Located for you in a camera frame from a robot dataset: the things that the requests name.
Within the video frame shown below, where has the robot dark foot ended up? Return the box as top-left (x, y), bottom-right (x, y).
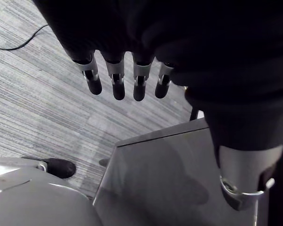
top-left (22, 157), bottom-right (77, 180)

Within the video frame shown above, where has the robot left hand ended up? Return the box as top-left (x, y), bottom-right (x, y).
top-left (33, 0), bottom-right (283, 211)

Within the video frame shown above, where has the black floor cable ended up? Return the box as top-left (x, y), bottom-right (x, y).
top-left (0, 23), bottom-right (49, 50)

